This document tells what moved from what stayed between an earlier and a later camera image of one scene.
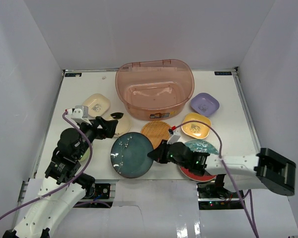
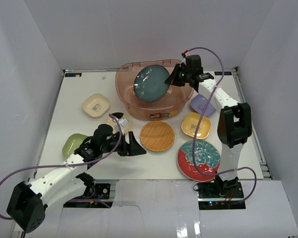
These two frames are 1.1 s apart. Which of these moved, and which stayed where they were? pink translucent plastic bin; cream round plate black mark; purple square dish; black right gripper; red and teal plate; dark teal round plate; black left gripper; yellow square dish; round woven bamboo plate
Moved: black right gripper; black left gripper; dark teal round plate
Stayed: pink translucent plastic bin; yellow square dish; red and teal plate; purple square dish; round woven bamboo plate; cream round plate black mark
